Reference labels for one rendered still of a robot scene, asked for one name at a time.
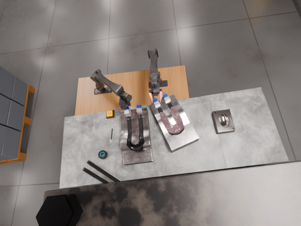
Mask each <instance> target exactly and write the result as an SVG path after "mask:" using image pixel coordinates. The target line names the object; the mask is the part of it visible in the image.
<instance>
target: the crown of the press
mask: <svg viewBox="0 0 301 226"><path fill-rule="evenodd" d="M36 219H37V222H38V225H39V226H301V161H291V162H284V163H276V164H268V165H258V166H250V167H242V168H234V169H224V170H216V171H208V172H200V173H193V174H182V175H174V176H167V177H159V178H148V179H141V180H133V181H125V182H117V183H107V184H99V185H91V186H83V187H73V188H65V189H58V190H50V191H45V193H44V198H43V205H42V206H41V208H40V210H39V212H38V213H37V215H36Z"/></svg>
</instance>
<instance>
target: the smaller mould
mask: <svg viewBox="0 0 301 226"><path fill-rule="evenodd" d="M212 117H213V121H214V125H215V130H216V133H217V134H224V133H231V132H234V131H235V130H236V129H235V126H234V122H233V119H232V115H231V112H230V109H225V110H219V111H213V113H212Z"/></svg>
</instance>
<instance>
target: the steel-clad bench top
mask: <svg viewBox="0 0 301 226"><path fill-rule="evenodd" d="M177 101H178V103H179V104H180V106H181V107H182V108H183V110H184V112H185V114H186V116H187V118H188V120H189V122H190V124H191V126H193V127H194V129H195V131H196V133H197V134H198V136H199V140H198V141H197V142H195V143H192V144H190V145H188V146H186V147H184V148H182V149H179V150H177V151H175V152H173V153H172V151H171V149H170V147H169V145H168V143H167V141H166V139H165V137H164V135H163V133H161V132H162V131H161V129H160V126H159V124H157V123H156V118H155V116H153V113H152V110H151V107H150V105H151V104H147V105H142V108H147V110H148V117H149V125H150V137H151V145H152V154H153V162H148V163H141V164H133V165H124V163H123V151H122V150H121V148H120V138H121V122H120V111H122V110H121V109H115V110H114V118H109V119H107V118H106V111H103V112H97V113H89V114H83V115H77V116H70V117H65V118H64V134H63V147H62V159H61V171H60V188H66V187H77V186H84V185H92V184H100V183H102V182H100V181H99V180H97V179H96V178H94V177H92V176H91V175H89V174H88V173H86V172H84V171H83V170H82V168H83V167H85V168H86V169H88V170H89V171H91V172H93V173H94V174H96V175H98V176H99V177H101V178H103V179H104V180H106V181H108V182H109V183H110V182H114V181H112V180H111V179H110V178H108V177H107V176H105V175H104V174H102V173H101V172H99V171H98V170H96V169H95V168H93V167H92V166H90V165H89V164H87V163H86V162H87V160H89V161H91V162H92V163H94V164H95V165H97V166H98V167H100V168H101V169H103V170H104V171H106V172H107V173H109V174H110V175H112V176H113V177H115V178H116V179H118V180H120V181H126V180H134V179H141V178H152V177H159V176H167V175H175V174H185V173H193V172H201V171H209V170H219V169H227V168H235V167H243V166H250V165H261V164H269V163H276V162H284V161H289V160H288V157H287V154H286V152H285V149H284V147H283V144H282V141H281V139H280V136H279V133H278V131H277V128H276V126H275V123H274V120H273V117H272V115H271V112H270V109H269V107H268V104H267V101H266V99H265V96H264V93H263V91H262V88H261V87H258V88H252V89H246V90H240V91H232V92H226V93H220V94H214V95H208V96H201V97H194V98H188V99H181V100H177ZM225 109H230V112H231V115H232V119H233V122H234V126H235V129H236V130H235V131H234V132H231V133H224V134H217V133H216V130H215V125H214V121H213V117H212V113H213V111H219V110H225ZM112 128H113V131H112ZM111 134H112V142H111ZM101 150H104V151H106V152H107V158H106V159H100V158H99V156H98V153H99V152H100V151H101Z"/></svg>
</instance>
